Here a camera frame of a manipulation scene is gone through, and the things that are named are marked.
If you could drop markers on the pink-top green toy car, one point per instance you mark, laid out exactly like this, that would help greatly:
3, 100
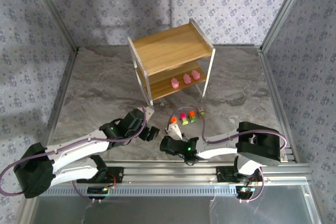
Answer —
183, 118

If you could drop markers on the orange-top green toy car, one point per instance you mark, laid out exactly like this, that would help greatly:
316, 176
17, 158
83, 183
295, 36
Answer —
193, 116
173, 119

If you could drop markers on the pink plastic pig toy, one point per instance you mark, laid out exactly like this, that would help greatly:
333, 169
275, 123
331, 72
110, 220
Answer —
187, 78
175, 83
195, 74

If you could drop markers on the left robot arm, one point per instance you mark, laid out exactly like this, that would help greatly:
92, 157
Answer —
76, 146

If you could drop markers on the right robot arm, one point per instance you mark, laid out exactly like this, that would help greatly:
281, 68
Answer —
220, 153

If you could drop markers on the wooden two-tier shelf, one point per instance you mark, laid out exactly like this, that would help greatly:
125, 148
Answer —
170, 48

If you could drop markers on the black controller board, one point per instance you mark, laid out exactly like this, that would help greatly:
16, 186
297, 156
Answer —
97, 190
245, 191

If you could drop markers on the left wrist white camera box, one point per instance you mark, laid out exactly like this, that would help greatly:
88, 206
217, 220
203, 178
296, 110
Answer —
150, 113

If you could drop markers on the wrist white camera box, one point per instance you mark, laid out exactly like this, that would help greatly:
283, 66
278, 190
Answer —
150, 113
173, 130

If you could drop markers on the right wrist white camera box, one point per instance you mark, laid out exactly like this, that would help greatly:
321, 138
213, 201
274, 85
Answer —
173, 130

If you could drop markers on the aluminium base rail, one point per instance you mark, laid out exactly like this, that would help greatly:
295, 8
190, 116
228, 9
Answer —
170, 174

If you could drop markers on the aluminium frame side rail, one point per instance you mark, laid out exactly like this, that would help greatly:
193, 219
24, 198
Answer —
274, 90
63, 90

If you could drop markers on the aluminium frame post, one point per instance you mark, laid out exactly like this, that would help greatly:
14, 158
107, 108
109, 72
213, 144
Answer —
284, 11
54, 11

